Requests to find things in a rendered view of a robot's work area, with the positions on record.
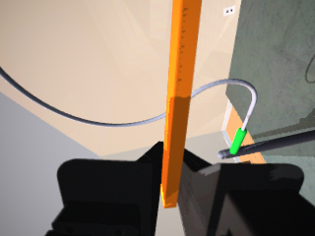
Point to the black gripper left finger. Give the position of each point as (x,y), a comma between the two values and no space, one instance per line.
(116,181)

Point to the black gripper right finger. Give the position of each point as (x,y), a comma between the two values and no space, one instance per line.
(203,187)

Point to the orange handle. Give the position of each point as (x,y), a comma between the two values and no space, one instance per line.
(184,38)

